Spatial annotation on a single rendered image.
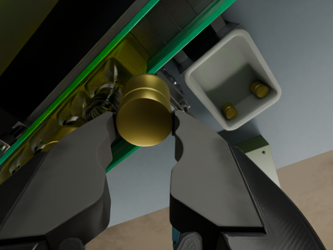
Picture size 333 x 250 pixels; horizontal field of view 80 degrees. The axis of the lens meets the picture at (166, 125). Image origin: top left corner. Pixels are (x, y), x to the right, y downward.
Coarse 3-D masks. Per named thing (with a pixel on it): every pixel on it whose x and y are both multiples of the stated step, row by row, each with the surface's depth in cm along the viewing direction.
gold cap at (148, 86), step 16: (128, 80) 15; (144, 80) 13; (160, 80) 14; (128, 96) 11; (144, 96) 11; (160, 96) 12; (128, 112) 11; (144, 112) 11; (160, 112) 11; (128, 128) 12; (144, 128) 12; (160, 128) 12; (144, 144) 12
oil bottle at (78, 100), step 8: (80, 88) 25; (72, 96) 24; (80, 96) 24; (72, 104) 23; (80, 104) 23; (64, 112) 24; (72, 112) 23; (80, 112) 23; (56, 120) 25; (64, 120) 24
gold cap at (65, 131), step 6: (60, 126) 21; (66, 126) 21; (72, 126) 21; (54, 132) 21; (60, 132) 20; (66, 132) 20; (54, 138) 19; (60, 138) 19; (48, 144) 18; (54, 144) 18; (42, 150) 18; (48, 150) 17
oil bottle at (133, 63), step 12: (120, 48) 28; (132, 48) 33; (108, 60) 22; (120, 60) 24; (132, 60) 28; (144, 60) 35; (96, 72) 23; (108, 72) 22; (120, 72) 22; (132, 72) 24; (144, 72) 29; (96, 84) 22; (120, 84) 22
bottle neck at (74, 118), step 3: (72, 117) 23; (75, 117) 23; (78, 117) 23; (69, 120) 23; (72, 120) 23; (75, 120) 23; (78, 120) 23; (81, 120) 23; (84, 120) 23; (66, 123) 22; (69, 123) 22; (72, 123) 22; (75, 123) 22; (78, 123) 22; (81, 123) 23; (84, 123) 23; (78, 126) 22
